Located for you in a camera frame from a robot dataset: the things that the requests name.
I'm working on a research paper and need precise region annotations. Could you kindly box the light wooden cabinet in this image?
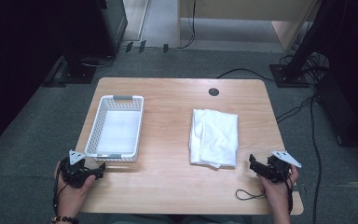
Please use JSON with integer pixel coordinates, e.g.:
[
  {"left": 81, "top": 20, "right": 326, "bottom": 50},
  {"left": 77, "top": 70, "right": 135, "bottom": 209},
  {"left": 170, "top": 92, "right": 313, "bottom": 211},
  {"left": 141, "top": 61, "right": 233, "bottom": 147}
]
[{"left": 177, "top": 0, "right": 322, "bottom": 52}]

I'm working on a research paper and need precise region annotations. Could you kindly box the brown bead bracelet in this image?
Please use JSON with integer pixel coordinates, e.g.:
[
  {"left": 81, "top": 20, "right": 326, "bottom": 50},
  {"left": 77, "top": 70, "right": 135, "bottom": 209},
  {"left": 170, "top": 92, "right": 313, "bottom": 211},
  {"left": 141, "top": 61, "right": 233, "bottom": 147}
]
[{"left": 50, "top": 215, "right": 80, "bottom": 224}]

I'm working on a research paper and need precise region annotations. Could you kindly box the black left gripper strap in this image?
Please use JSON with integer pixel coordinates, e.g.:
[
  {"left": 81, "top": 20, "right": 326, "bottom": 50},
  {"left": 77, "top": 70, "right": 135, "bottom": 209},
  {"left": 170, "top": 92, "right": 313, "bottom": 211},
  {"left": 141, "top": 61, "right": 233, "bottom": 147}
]
[{"left": 52, "top": 174, "right": 64, "bottom": 217}]

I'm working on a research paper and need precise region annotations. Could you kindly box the person's right hand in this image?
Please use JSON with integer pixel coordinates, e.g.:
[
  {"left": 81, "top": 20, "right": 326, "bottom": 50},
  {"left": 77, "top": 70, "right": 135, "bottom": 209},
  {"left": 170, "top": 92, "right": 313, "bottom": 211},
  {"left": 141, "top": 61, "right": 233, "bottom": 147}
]
[{"left": 257, "top": 164, "right": 300, "bottom": 203}]

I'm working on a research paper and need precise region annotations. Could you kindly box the black gripper strap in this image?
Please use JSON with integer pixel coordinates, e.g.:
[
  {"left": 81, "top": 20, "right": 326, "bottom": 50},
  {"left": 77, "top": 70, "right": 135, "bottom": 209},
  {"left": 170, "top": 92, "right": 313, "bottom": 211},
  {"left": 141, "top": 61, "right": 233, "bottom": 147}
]
[
  {"left": 285, "top": 172, "right": 295, "bottom": 216},
  {"left": 52, "top": 174, "right": 64, "bottom": 217}
]

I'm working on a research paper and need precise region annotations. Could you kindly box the black box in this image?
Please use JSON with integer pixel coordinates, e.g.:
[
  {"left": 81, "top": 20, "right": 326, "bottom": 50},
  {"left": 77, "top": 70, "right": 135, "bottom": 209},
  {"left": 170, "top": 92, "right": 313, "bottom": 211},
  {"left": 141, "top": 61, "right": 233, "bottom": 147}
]
[{"left": 314, "top": 70, "right": 358, "bottom": 147}]

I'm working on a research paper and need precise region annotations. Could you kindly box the person's left hand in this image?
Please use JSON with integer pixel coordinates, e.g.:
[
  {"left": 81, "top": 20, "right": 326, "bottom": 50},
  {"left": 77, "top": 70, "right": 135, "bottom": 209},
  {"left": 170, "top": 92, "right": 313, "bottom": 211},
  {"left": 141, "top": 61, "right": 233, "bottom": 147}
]
[{"left": 53, "top": 161, "right": 97, "bottom": 209}]

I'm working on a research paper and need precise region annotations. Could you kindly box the white plastic basket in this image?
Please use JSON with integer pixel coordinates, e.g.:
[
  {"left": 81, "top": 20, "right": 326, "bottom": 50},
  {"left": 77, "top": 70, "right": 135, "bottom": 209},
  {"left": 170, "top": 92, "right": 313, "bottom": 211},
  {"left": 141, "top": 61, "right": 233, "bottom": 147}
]
[{"left": 83, "top": 94, "right": 145, "bottom": 163}]

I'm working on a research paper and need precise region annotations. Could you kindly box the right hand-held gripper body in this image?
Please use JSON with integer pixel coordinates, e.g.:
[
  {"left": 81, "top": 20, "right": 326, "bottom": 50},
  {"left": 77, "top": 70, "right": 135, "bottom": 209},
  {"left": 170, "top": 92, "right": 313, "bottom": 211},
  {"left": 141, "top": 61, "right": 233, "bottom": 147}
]
[{"left": 259, "top": 150, "right": 303, "bottom": 184}]

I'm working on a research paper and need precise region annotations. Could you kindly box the black cable bundle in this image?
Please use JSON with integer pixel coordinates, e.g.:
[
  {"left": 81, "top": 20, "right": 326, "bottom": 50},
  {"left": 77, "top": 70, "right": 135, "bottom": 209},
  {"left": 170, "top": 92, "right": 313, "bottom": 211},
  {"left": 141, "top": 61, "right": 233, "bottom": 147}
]
[{"left": 279, "top": 51, "right": 332, "bottom": 82}]

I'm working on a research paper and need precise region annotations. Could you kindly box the black metal stand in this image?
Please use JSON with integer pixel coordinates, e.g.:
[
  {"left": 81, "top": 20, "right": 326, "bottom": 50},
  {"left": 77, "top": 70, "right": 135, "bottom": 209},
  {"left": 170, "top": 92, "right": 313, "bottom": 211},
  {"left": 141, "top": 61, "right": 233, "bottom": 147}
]
[
  {"left": 41, "top": 46, "right": 98, "bottom": 89},
  {"left": 268, "top": 0, "right": 337, "bottom": 89}
]

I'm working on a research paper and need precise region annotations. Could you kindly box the folded white cloth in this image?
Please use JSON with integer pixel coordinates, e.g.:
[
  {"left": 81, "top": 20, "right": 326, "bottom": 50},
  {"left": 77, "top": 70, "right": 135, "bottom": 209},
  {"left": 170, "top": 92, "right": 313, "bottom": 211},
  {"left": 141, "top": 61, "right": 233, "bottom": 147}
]
[{"left": 187, "top": 107, "right": 240, "bottom": 170}]

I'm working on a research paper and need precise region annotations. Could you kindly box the dark computer cabinet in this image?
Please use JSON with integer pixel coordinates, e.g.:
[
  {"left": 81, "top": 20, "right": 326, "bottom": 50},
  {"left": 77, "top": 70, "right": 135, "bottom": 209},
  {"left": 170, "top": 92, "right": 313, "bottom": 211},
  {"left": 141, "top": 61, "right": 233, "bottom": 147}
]
[{"left": 96, "top": 0, "right": 129, "bottom": 58}]

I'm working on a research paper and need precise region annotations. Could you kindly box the white floor cable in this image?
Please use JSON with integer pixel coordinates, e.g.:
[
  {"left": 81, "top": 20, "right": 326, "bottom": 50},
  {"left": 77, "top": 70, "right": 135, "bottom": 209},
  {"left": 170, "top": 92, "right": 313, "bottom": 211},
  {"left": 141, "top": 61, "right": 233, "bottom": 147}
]
[{"left": 80, "top": 55, "right": 117, "bottom": 69}]

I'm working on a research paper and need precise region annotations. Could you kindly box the black floor cable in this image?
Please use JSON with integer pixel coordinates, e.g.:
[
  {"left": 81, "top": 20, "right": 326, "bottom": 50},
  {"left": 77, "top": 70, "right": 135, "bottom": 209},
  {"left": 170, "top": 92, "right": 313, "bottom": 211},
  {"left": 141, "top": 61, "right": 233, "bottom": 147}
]
[
  {"left": 275, "top": 95, "right": 317, "bottom": 123},
  {"left": 215, "top": 67, "right": 276, "bottom": 83},
  {"left": 309, "top": 98, "right": 324, "bottom": 224},
  {"left": 176, "top": 0, "right": 198, "bottom": 50}
]

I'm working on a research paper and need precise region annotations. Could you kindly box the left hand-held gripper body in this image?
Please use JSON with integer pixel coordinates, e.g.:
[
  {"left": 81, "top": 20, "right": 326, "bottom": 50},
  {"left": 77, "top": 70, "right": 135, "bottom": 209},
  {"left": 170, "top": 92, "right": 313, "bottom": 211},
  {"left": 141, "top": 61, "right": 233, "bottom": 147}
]
[{"left": 58, "top": 149, "right": 98, "bottom": 189}]

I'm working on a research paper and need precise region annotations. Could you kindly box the black right gripper strap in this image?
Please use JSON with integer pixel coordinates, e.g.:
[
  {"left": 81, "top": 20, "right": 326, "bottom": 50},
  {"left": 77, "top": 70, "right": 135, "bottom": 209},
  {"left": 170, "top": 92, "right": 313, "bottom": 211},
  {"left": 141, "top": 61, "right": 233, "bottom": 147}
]
[{"left": 285, "top": 172, "right": 295, "bottom": 216}]

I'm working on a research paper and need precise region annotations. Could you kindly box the black cord loop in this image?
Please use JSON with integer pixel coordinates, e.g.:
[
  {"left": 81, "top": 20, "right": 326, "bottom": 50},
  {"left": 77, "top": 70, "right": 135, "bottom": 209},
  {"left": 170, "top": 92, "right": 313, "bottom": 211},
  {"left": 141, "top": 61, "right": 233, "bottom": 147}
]
[{"left": 235, "top": 188, "right": 268, "bottom": 202}]

